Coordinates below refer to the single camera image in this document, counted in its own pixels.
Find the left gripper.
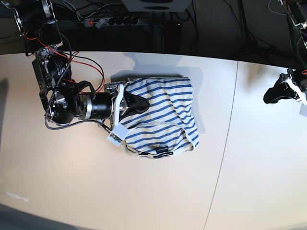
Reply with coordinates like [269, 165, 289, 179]
[263, 68, 307, 104]

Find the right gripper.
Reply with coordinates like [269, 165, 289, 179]
[86, 81, 150, 120]

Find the blue white striped T-shirt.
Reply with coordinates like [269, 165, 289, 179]
[120, 77, 199, 159]

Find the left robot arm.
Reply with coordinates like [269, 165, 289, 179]
[263, 0, 307, 105]

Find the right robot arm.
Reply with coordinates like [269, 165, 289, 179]
[1, 0, 150, 130]

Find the black power adapter box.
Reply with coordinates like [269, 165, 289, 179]
[164, 21, 181, 37]

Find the black power strip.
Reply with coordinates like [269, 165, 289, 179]
[83, 16, 141, 29]

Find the grey monitor stand base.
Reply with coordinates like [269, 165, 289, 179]
[122, 0, 192, 12]

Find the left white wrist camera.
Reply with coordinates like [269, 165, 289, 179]
[286, 79, 307, 117]

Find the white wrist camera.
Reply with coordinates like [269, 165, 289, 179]
[107, 84, 129, 147]
[286, 79, 307, 117]

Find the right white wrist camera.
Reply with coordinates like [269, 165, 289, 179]
[107, 84, 129, 147]

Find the aluminium table frame post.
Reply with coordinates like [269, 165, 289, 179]
[153, 26, 165, 53]

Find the white cable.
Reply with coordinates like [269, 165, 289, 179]
[267, 0, 287, 15]

